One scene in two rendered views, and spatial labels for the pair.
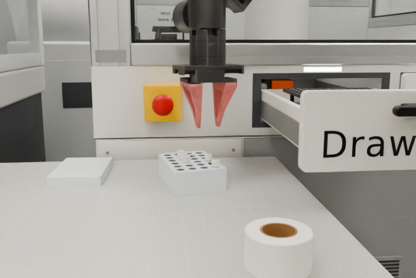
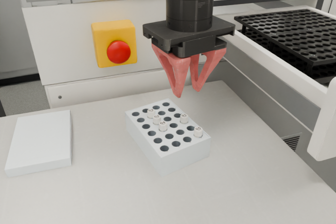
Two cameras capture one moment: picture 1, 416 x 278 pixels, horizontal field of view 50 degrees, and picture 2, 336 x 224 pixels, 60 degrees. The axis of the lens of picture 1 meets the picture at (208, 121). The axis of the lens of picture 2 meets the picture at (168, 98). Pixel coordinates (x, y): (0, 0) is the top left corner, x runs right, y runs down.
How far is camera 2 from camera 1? 0.40 m
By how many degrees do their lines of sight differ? 25
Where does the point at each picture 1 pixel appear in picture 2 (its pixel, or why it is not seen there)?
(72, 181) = (37, 167)
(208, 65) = (197, 33)
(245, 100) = not seen: hidden behind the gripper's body
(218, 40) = not seen: outside the picture
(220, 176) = (205, 146)
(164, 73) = (111, 9)
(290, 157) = (231, 76)
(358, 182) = not seen: hidden behind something
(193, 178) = (179, 155)
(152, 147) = (106, 85)
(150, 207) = (144, 207)
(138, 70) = (81, 8)
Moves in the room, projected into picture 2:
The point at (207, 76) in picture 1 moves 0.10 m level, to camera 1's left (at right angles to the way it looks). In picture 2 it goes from (196, 47) to (111, 55)
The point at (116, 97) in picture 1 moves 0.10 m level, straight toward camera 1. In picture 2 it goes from (59, 41) to (68, 63)
